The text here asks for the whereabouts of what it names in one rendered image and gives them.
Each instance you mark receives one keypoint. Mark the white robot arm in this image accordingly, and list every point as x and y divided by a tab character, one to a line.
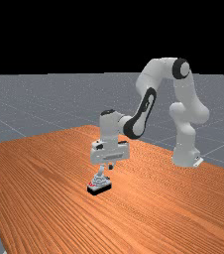
183	99

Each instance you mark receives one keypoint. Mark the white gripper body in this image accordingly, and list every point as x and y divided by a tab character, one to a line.
109	152

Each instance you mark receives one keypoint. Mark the toggle switch on black base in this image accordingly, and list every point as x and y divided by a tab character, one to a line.
99	184

